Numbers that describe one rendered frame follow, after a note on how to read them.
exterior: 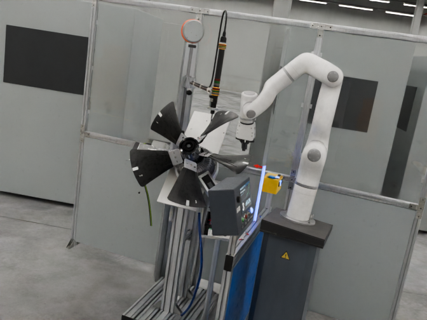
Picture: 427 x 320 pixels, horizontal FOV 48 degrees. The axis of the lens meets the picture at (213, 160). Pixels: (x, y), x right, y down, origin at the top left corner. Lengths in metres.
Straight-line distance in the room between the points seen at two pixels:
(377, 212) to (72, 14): 3.24
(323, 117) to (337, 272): 1.43
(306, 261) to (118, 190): 1.88
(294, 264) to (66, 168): 3.06
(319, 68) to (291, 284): 1.10
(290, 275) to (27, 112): 3.37
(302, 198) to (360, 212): 0.97
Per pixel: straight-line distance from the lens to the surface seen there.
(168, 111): 2.91
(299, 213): 2.50
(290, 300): 2.59
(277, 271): 2.54
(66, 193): 5.07
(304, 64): 2.45
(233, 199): 1.86
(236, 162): 2.66
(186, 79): 3.24
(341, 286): 3.58
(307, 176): 2.46
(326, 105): 2.44
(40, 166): 5.11
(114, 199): 3.91
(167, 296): 3.22
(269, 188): 2.91
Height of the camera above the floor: 1.76
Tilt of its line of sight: 13 degrees down
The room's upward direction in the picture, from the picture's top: 9 degrees clockwise
